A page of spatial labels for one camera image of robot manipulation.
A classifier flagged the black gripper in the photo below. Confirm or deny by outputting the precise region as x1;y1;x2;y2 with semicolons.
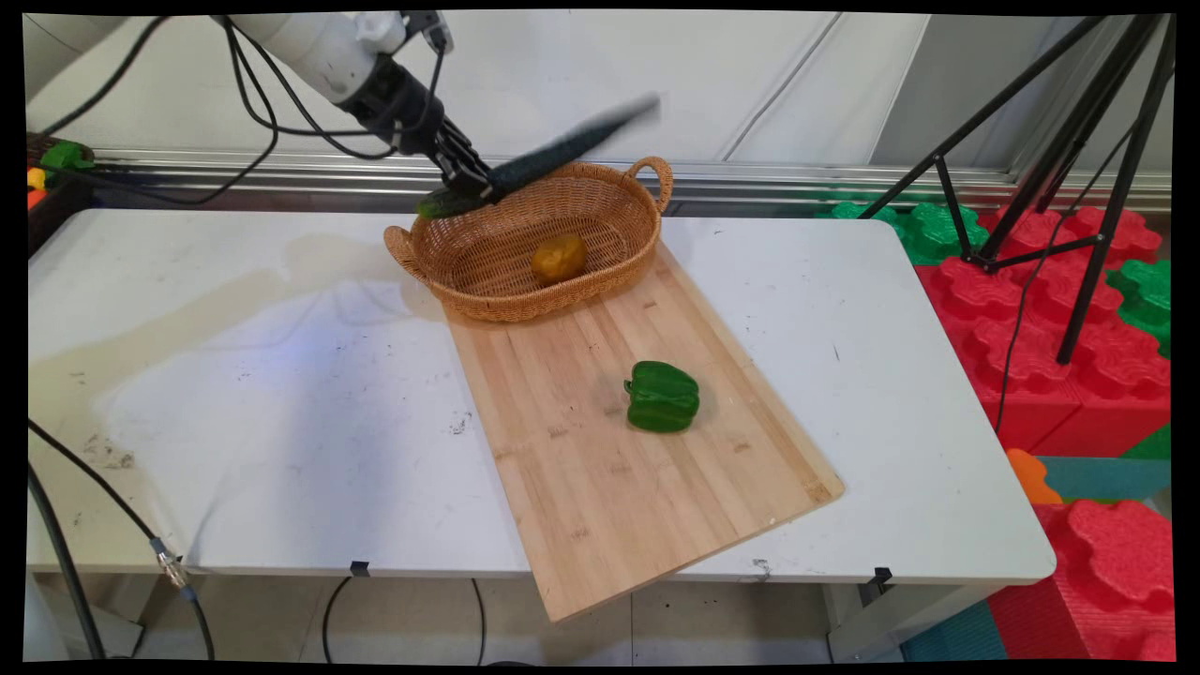
340;56;495;204

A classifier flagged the dark green cucumber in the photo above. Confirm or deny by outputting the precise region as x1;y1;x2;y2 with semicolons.
415;94;663;221

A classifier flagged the brown wicker basket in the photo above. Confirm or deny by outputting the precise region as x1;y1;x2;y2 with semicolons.
383;156;675;323

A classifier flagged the yellow-brown potato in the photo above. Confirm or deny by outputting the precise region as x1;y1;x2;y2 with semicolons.
531;234;589;286

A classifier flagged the green bell pepper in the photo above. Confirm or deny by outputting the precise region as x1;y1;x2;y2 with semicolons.
623;360;701;434

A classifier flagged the wooden cutting board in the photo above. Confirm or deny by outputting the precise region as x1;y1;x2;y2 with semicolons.
445;239;845;623

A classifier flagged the green toy vegetable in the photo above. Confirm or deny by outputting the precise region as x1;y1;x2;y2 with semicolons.
39;140;97;173

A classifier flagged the black crate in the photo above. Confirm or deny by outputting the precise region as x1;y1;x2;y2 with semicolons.
26;131;97;256

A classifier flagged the green foam block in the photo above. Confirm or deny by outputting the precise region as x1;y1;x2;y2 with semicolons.
830;202;992;266
1106;260;1173;359

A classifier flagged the large red foam block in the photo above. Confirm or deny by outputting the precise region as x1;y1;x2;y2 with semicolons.
914;206;1173;458

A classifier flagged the orange foam block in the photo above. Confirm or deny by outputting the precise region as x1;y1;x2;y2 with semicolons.
1006;448;1065;505

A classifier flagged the black tripod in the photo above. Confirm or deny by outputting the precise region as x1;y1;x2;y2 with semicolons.
858;13;1178;367

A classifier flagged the teal foam mat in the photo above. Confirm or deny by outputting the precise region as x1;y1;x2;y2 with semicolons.
1036;457;1173;503

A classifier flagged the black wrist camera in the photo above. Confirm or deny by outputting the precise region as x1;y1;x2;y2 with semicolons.
403;11;457;54

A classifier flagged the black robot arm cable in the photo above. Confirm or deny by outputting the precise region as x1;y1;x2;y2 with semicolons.
42;14;451;207

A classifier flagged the aluminium wall rail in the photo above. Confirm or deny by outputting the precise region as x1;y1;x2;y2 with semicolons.
94;148;1173;215

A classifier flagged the black cable with metal connector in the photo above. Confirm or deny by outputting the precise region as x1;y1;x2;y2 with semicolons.
28;420;217;662

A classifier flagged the thick black cable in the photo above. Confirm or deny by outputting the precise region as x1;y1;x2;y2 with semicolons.
26;464;106;662

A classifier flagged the thin black tripod cable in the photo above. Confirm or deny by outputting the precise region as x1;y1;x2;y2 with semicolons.
994;122;1137;434

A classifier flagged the grey table leg frame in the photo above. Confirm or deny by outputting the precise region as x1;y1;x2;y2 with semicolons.
823;581;1006;663

